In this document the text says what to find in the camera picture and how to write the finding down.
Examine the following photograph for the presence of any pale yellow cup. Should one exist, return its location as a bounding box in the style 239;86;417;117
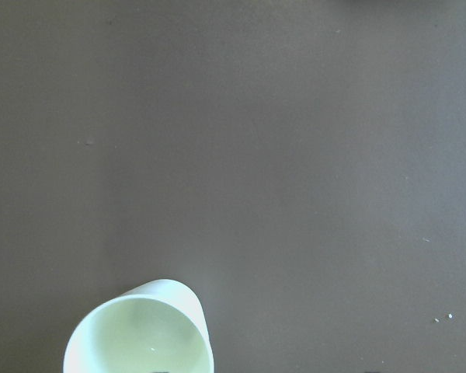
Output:
62;279;214;372

